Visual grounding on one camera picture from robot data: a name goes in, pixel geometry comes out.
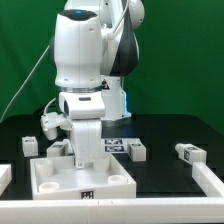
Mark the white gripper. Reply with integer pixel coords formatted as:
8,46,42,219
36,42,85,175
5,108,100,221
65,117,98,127
70,119,102,169

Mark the white square tabletop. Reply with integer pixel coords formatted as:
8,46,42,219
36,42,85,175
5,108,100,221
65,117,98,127
30,155,137,200

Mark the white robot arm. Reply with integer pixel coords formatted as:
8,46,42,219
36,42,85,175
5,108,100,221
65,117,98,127
52,0,145,168

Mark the white sheet with markers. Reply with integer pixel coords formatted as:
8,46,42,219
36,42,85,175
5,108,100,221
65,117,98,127
101,138,142,153

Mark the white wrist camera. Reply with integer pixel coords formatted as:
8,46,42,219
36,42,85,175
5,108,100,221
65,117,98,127
59,91,105,120

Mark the white camera cable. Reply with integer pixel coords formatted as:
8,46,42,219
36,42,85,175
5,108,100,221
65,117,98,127
0,44,52,124

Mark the white fence left rail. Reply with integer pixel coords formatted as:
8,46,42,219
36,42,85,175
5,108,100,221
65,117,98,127
0,164,12,196

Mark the white fence front rail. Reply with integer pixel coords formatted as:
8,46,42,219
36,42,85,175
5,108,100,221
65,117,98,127
0,197,224,224

